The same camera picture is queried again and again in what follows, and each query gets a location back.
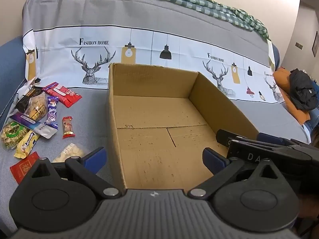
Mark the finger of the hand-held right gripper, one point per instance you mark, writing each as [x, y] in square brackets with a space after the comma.
[249, 151]
[224, 135]

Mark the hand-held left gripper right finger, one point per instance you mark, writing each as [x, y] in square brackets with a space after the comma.
[211, 159]

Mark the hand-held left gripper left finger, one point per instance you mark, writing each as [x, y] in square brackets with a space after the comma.
[96, 158]

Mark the brown cardboard box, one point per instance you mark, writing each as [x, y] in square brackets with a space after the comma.
[149, 134]

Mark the purple snack packet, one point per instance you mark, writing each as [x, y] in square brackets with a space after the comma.
[51, 112]

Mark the red white-striped snack packet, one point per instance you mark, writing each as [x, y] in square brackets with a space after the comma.
[64, 94]

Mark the clear biscuit packet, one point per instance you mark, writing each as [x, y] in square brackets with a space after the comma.
[36, 107]

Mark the black snack packet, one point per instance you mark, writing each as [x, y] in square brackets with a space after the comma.
[23, 100]

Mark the clear cracker packet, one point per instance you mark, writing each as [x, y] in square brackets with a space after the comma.
[69, 151]

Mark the small red snack packet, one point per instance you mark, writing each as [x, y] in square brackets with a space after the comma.
[67, 127]

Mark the blue denim cloth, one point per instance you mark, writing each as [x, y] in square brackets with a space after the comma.
[314, 119]

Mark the yellow snack bar packet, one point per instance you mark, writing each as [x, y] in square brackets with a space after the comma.
[26, 144]

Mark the flat red packet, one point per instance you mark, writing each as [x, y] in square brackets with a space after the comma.
[23, 166]

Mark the purple white pouch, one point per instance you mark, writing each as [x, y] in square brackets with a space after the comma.
[30, 123]

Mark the black jacket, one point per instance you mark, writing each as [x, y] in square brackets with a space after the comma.
[301, 87]

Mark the green pea packet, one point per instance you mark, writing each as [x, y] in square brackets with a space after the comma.
[12, 134]

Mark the grey deer printed bed sheet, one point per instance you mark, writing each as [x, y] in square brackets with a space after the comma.
[174, 12]

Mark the wall switch plate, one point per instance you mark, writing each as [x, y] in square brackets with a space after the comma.
[299, 45]

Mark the wall picture frame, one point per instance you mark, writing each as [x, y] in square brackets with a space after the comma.
[316, 43]

